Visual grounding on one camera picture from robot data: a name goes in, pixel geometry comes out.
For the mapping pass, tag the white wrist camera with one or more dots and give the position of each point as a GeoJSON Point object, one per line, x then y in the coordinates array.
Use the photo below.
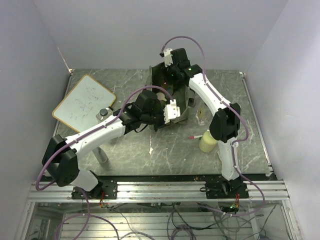
{"type": "Point", "coordinates": [171, 111]}
{"type": "Point", "coordinates": [167, 56]}

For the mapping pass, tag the yellow-framed small whiteboard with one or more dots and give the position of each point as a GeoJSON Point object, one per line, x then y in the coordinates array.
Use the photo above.
{"type": "Point", "coordinates": [80, 106]}

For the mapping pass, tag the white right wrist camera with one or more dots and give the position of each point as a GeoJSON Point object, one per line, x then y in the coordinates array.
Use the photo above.
{"type": "Point", "coordinates": [167, 56]}

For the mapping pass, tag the yellow-green pump bottle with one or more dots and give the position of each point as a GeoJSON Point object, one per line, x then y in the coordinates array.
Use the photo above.
{"type": "Point", "coordinates": [207, 143]}

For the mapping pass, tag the orange bottle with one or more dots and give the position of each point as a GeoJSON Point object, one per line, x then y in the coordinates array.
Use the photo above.
{"type": "Point", "coordinates": [169, 88]}

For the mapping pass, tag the olive green canvas bag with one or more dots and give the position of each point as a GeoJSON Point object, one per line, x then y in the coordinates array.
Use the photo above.
{"type": "Point", "coordinates": [184, 96]}

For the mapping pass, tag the red and white marker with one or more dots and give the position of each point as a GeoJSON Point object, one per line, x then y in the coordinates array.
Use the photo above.
{"type": "Point", "coordinates": [195, 137]}

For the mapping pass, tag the aluminium rail frame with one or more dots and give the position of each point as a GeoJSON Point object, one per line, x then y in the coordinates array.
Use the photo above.
{"type": "Point", "coordinates": [159, 192]}

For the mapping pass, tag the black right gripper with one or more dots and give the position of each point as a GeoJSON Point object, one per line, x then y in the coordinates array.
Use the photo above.
{"type": "Point", "coordinates": [173, 81]}

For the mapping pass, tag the clear perfume bottle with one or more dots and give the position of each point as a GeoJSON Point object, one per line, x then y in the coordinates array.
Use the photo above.
{"type": "Point", "coordinates": [201, 115]}

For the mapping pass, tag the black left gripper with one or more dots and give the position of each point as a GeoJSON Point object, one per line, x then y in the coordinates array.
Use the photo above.
{"type": "Point", "coordinates": [162, 123]}

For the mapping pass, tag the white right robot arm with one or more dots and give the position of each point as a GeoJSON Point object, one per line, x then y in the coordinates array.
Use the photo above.
{"type": "Point", "coordinates": [225, 124]}

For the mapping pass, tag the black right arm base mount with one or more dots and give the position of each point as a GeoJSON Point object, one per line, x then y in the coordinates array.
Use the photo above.
{"type": "Point", "coordinates": [223, 189]}

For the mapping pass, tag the green lotion bottle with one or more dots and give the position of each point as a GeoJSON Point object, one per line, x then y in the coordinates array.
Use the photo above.
{"type": "Point", "coordinates": [161, 97]}

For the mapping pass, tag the grey metallic tube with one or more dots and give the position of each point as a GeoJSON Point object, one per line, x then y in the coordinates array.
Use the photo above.
{"type": "Point", "coordinates": [100, 155]}

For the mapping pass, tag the clear square bottle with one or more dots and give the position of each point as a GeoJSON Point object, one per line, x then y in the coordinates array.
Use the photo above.
{"type": "Point", "coordinates": [103, 114]}

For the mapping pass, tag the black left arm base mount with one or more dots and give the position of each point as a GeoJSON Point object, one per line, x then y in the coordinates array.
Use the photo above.
{"type": "Point", "coordinates": [106, 190]}

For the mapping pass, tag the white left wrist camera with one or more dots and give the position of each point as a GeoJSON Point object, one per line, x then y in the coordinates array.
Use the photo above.
{"type": "Point", "coordinates": [171, 111]}

